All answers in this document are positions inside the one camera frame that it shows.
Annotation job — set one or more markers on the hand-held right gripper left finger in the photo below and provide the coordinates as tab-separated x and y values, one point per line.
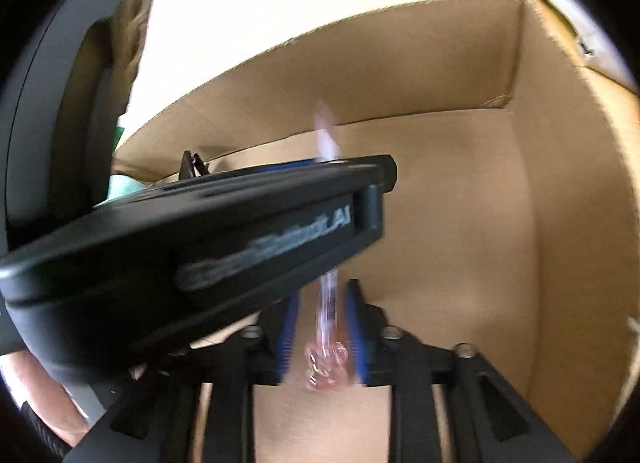
287	338

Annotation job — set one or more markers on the brown cardboard box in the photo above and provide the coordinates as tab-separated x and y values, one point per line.
450	193

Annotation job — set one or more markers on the pink translucent pen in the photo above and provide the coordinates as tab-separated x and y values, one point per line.
327	303

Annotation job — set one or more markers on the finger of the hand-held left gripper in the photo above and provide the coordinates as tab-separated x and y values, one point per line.
372	208
191	169

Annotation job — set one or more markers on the teal and grey plush toy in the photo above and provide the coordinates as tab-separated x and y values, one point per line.
122	188

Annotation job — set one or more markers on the person's left forearm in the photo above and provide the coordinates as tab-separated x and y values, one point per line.
35	388

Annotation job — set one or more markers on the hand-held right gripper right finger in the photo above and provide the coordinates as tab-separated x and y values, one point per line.
357	333

